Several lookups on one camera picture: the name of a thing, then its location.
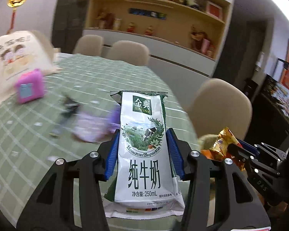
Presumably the purple plastic toy container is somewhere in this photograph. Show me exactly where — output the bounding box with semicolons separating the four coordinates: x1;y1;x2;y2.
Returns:
72;105;121;143

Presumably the beige chair near right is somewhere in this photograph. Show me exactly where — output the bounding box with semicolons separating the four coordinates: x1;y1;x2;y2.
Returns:
187;78;252;140

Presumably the green white milk carton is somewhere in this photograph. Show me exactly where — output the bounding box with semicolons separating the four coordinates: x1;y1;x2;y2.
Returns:
104;90;185;220

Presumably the wooden wall shelf unit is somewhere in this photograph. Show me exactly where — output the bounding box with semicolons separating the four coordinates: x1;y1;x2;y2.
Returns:
84;0;232;61

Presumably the red gold snack wrapper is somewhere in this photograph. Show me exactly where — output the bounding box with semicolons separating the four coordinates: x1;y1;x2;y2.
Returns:
200;127;245;171

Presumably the beige chair middle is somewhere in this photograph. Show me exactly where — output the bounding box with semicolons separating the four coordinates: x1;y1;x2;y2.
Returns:
106;40;150;66

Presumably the beige cartoon food cover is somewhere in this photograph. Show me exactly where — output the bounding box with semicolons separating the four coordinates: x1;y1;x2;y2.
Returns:
0;30;59;105

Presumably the green grid tablecloth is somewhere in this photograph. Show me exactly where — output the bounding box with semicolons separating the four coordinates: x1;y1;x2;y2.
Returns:
0;53;201;231

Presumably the beige chair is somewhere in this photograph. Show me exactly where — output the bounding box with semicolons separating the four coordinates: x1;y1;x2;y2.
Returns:
106;40;150;66
187;78;252;140
73;34;104;56

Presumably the silver crumpled wrapper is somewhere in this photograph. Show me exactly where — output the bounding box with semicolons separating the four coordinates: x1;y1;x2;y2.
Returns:
50;96;80;138

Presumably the wicker trash basket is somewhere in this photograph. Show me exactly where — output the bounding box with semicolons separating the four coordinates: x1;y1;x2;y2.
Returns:
198;134;218;150

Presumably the beige chair far left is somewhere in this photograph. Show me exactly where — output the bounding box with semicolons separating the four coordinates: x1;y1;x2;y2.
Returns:
73;34;104;56

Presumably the pink toy suitcase box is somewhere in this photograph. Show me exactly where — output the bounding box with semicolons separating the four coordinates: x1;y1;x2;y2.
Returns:
14;69;45;104

